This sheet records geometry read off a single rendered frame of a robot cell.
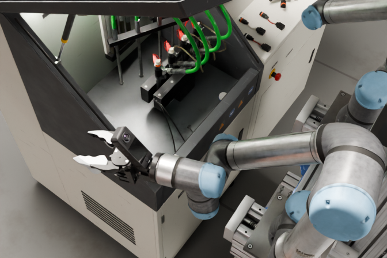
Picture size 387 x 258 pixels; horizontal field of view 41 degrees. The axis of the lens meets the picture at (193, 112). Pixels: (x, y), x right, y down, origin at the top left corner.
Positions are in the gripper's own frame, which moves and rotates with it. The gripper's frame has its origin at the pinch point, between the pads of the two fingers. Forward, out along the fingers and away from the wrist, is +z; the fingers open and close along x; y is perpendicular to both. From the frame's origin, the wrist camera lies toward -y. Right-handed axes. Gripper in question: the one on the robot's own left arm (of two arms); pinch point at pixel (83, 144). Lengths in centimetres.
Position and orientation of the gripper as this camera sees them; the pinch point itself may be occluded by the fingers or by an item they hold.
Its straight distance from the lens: 129.6
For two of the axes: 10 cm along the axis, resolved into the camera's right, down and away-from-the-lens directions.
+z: -9.4, -2.0, 2.8
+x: 3.3, -7.7, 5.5
